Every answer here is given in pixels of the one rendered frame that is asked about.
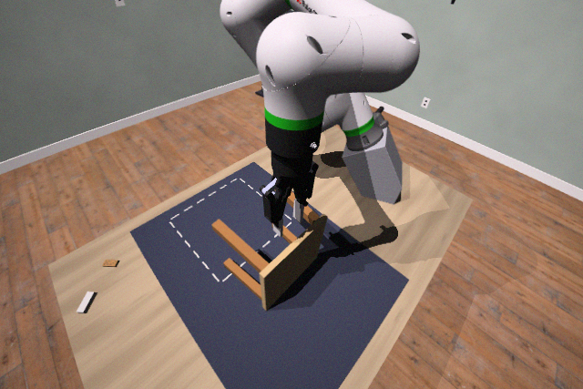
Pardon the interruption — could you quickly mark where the brown wooden frame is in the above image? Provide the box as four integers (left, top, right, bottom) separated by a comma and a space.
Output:
211, 206, 328, 311

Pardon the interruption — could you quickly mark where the dark blue floor mat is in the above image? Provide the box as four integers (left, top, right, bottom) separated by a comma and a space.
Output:
130, 162, 409, 389

